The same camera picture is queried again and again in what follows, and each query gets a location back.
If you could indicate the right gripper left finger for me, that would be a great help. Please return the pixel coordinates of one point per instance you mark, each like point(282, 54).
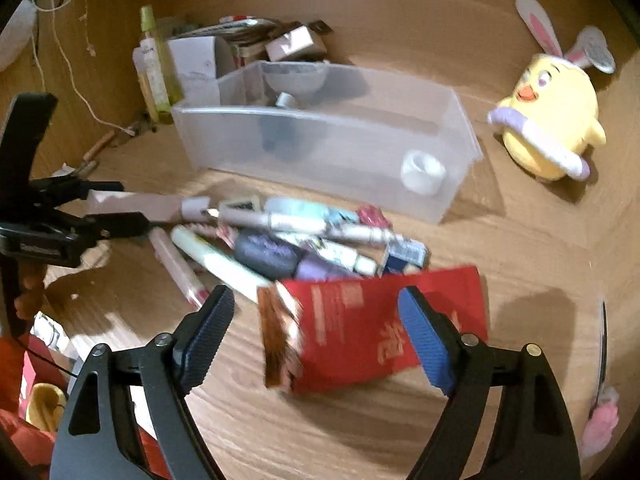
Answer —
point(99, 437)

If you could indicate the white tube with cap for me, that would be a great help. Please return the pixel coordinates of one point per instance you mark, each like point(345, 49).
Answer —
point(238, 277)

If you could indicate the light blue white tube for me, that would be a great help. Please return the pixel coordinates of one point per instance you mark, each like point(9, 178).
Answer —
point(304, 208)

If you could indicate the stack of papers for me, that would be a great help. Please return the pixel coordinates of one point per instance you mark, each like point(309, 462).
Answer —
point(243, 32)

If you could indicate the clear plastic storage bin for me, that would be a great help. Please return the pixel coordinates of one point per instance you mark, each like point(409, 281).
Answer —
point(353, 133)

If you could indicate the person's left hand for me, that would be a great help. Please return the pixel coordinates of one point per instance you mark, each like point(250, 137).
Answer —
point(30, 301)

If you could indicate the red packet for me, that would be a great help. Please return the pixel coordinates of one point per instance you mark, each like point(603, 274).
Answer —
point(323, 336)

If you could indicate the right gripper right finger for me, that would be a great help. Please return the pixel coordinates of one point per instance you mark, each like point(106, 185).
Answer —
point(533, 437)

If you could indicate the small white cardboard box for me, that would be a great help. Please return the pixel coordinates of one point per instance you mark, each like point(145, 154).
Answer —
point(298, 44)

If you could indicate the yellow chick plush toy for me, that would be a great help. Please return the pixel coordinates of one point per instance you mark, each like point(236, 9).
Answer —
point(552, 115)

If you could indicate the beige tube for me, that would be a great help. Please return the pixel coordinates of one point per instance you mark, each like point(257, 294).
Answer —
point(139, 65)

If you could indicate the yellow-green spray bottle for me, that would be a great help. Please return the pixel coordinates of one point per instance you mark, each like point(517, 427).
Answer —
point(159, 66)

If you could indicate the white tape roll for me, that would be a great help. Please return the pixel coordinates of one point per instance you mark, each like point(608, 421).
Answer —
point(422, 173)

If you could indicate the pink lip gloss tube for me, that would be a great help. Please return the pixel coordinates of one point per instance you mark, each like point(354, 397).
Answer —
point(178, 269)

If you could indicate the white pen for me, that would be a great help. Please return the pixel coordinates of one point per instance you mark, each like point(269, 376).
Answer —
point(346, 232)

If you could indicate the dark purple bottle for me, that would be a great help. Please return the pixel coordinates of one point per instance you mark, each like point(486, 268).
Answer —
point(277, 260)

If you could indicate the white folded paper sheet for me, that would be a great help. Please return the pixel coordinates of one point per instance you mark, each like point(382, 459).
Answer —
point(200, 60)

